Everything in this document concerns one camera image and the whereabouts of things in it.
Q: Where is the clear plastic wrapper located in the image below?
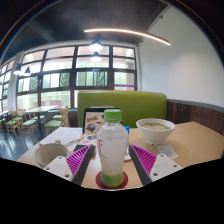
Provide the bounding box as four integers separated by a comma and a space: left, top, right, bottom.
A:
156, 144, 180, 160

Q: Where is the black-framed picture stand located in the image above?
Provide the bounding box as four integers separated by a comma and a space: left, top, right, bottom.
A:
82, 107, 123, 136

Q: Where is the white paper sheet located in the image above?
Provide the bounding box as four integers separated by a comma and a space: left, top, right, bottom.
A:
39, 127, 93, 148

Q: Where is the group of green-seated wooden chairs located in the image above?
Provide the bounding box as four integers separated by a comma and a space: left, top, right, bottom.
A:
0, 105, 70, 139

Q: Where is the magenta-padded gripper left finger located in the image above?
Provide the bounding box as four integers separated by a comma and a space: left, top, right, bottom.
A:
43, 143, 97, 187

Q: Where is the large black-framed window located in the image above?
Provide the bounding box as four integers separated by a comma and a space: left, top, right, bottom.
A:
0, 44, 138, 111

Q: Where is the white ceramic bowl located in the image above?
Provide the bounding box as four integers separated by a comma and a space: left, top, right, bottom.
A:
135, 117, 176, 146

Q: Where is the light wooden dining table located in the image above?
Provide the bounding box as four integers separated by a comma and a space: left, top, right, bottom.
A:
24, 105, 58, 134

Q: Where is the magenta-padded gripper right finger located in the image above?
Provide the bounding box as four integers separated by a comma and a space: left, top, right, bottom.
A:
128, 143, 184, 187

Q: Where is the green upholstered bench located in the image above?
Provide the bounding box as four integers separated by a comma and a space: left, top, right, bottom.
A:
77, 90, 168, 129

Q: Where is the group of pendant lamps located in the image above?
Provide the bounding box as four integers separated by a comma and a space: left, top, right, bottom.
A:
13, 39, 104, 78

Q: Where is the cream ceramic patterned mug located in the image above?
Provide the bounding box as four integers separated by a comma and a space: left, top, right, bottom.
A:
33, 142, 70, 168

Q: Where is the long curved ceiling light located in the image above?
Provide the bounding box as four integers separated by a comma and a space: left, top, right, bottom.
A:
83, 27, 172, 47

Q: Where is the white green-capped drink bottle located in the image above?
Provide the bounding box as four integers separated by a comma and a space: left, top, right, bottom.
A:
96, 108, 129, 188

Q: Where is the flat round red coaster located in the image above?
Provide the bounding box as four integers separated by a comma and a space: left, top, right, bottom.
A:
95, 170, 129, 191

